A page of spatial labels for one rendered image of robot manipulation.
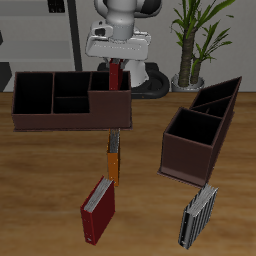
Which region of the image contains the black and white striped book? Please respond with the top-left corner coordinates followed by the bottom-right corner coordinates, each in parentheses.
top-left (177, 182), bottom-right (220, 251)

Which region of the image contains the thin red book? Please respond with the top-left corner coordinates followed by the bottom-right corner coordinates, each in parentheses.
top-left (108, 61), bottom-right (124, 92)

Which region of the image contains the flat black base plate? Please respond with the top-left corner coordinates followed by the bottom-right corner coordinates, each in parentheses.
top-left (96, 61), bottom-right (171, 100)

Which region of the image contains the green pot plant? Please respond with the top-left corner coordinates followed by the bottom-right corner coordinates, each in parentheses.
top-left (169, 0), bottom-right (237, 93)

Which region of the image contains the white shelf unit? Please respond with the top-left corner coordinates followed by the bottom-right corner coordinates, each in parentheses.
top-left (0, 0), bottom-right (83, 72)

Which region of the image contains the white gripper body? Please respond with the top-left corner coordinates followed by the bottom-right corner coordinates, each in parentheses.
top-left (84, 31), bottom-right (152, 61)

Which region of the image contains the orange book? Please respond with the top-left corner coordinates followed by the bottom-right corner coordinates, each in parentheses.
top-left (106, 127), bottom-right (122, 188)

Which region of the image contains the thick red book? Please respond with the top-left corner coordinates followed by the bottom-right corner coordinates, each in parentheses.
top-left (79, 175), bottom-right (117, 247)

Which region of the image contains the dark brown desk caddy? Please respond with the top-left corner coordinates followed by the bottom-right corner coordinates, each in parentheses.
top-left (157, 76), bottom-right (243, 188)
top-left (11, 70), bottom-right (134, 132)

